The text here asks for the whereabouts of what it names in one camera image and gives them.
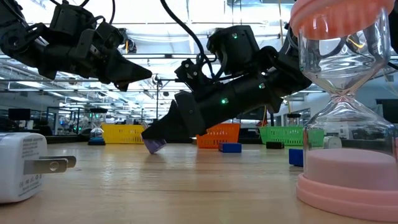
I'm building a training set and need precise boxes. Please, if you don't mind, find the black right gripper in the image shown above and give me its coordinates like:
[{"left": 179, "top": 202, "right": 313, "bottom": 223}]
[{"left": 141, "top": 90, "right": 234, "bottom": 141}]

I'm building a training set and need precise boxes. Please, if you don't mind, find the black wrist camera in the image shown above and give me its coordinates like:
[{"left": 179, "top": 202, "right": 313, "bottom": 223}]
[
  {"left": 174, "top": 57, "right": 215, "bottom": 94},
  {"left": 95, "top": 21, "right": 127, "bottom": 49}
]

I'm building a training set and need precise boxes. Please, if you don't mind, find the black monitor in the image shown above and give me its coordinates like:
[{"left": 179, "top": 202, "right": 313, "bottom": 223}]
[
  {"left": 7, "top": 108, "right": 32, "bottom": 121},
  {"left": 376, "top": 98, "right": 398, "bottom": 124},
  {"left": 236, "top": 107, "right": 266, "bottom": 121}
]

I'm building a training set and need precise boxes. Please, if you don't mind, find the blue digital clock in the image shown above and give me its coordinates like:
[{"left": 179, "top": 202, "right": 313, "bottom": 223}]
[{"left": 288, "top": 148, "right": 305, "bottom": 167}]

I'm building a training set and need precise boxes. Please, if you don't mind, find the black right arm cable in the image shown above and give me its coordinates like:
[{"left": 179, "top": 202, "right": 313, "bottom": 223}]
[{"left": 159, "top": 0, "right": 218, "bottom": 82}]

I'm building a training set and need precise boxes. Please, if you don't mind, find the orange plastic basket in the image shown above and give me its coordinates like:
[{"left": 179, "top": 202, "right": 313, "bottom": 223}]
[{"left": 196, "top": 123, "right": 242, "bottom": 149}]

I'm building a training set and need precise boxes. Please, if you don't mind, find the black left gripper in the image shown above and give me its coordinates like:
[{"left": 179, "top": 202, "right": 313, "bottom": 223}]
[{"left": 39, "top": 29, "right": 153, "bottom": 93}]

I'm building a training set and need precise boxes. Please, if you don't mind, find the pink hourglass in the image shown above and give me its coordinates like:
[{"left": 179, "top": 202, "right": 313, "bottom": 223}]
[{"left": 289, "top": 0, "right": 398, "bottom": 223}]

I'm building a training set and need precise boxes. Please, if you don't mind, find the blue sand black hourglass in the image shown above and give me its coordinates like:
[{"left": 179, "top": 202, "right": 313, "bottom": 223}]
[{"left": 87, "top": 107, "right": 108, "bottom": 146}]

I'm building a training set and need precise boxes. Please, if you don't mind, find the light green power adapter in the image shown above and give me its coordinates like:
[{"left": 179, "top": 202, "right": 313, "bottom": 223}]
[{"left": 323, "top": 136, "right": 343, "bottom": 149}]

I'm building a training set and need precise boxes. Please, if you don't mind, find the black ceiling cable reel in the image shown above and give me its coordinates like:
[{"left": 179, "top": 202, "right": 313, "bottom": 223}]
[{"left": 124, "top": 29, "right": 137, "bottom": 54}]

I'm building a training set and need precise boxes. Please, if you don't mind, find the yellow plastic basket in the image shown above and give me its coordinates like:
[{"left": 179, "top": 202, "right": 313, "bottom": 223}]
[{"left": 101, "top": 123, "right": 147, "bottom": 144}]

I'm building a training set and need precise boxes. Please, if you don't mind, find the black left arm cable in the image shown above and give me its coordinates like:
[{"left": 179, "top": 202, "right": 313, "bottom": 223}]
[{"left": 49, "top": 0, "right": 116, "bottom": 26}]

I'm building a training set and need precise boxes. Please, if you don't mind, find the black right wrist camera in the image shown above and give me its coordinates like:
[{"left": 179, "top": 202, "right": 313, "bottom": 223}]
[{"left": 174, "top": 57, "right": 215, "bottom": 94}]

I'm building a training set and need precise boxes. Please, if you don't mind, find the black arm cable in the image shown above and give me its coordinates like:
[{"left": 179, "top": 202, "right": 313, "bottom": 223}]
[
  {"left": 49, "top": 0, "right": 116, "bottom": 26},
  {"left": 159, "top": 0, "right": 218, "bottom": 82}
]

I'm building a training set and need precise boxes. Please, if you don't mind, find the purple power adapter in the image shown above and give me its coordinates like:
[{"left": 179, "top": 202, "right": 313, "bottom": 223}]
[
  {"left": 142, "top": 138, "right": 168, "bottom": 155},
  {"left": 0, "top": 132, "right": 77, "bottom": 205}
]

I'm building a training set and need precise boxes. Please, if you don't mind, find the white sand black hourglass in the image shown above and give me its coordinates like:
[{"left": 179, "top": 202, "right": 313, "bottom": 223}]
[{"left": 285, "top": 113, "right": 302, "bottom": 127}]

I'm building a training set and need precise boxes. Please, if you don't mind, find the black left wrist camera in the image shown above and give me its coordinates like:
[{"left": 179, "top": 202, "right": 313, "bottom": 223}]
[{"left": 95, "top": 21, "right": 127, "bottom": 49}]

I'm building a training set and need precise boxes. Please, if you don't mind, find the black aluminium table frame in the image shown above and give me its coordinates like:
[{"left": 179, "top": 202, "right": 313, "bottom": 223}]
[{"left": 45, "top": 133, "right": 398, "bottom": 149}]

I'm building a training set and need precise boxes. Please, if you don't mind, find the green plastic basket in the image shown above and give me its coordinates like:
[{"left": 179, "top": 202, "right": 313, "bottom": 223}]
[{"left": 259, "top": 125, "right": 326, "bottom": 147}]

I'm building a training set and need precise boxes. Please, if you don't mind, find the blue rectangular block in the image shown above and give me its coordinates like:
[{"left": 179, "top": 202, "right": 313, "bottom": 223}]
[{"left": 218, "top": 142, "right": 243, "bottom": 154}]

